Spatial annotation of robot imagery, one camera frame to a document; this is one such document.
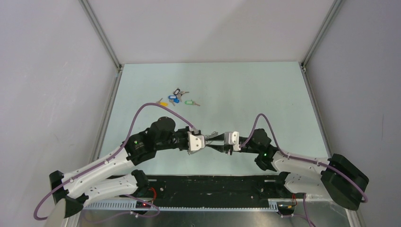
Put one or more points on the controller board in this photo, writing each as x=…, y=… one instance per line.
x=143, y=205
x=286, y=210

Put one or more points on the right controller board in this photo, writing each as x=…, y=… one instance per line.
x=286, y=210

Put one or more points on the black tagged key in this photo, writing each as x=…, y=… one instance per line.
x=178, y=91

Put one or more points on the right aluminium frame post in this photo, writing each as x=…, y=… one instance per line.
x=323, y=29

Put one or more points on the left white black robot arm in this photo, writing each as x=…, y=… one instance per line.
x=93, y=182

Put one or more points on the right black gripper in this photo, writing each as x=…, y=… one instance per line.
x=222, y=148

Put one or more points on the green tagged key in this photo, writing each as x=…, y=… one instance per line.
x=191, y=102

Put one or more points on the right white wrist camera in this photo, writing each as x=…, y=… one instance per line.
x=232, y=137

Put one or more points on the left aluminium frame post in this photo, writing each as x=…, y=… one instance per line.
x=94, y=21

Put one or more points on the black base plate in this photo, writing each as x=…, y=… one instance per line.
x=214, y=191

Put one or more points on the aluminium frame post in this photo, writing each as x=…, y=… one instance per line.
x=94, y=21
x=323, y=29

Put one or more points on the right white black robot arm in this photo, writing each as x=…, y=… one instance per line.
x=334, y=178

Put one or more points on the left controller board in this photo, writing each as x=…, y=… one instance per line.
x=143, y=205

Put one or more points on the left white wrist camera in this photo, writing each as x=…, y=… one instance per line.
x=195, y=143

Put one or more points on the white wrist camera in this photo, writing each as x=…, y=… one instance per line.
x=232, y=137
x=195, y=143

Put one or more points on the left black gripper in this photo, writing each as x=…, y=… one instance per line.
x=185, y=130

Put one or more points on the yellow tagged key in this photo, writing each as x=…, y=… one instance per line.
x=162, y=103

